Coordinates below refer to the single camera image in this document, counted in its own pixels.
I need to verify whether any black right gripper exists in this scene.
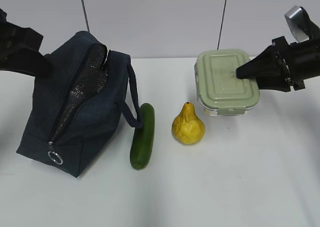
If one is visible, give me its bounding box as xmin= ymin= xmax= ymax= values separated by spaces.
xmin=236 ymin=36 xmax=320 ymax=92

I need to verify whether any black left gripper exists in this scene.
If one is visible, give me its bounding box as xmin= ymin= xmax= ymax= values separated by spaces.
xmin=0 ymin=9 xmax=52 ymax=79

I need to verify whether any green lidded glass container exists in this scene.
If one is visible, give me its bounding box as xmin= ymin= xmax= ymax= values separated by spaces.
xmin=194 ymin=49 xmax=260 ymax=116

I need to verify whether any dark blue lunch bag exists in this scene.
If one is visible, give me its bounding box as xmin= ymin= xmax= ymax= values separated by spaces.
xmin=16 ymin=31 xmax=143 ymax=177

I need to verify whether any yellow pear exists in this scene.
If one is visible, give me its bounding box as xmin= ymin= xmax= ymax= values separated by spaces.
xmin=171 ymin=102 xmax=206 ymax=145

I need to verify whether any green cucumber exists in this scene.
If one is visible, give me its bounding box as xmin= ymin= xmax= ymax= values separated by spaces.
xmin=129 ymin=103 xmax=155 ymax=170

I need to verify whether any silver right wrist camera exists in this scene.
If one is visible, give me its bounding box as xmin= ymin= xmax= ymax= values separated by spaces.
xmin=284 ymin=5 xmax=309 ymax=43

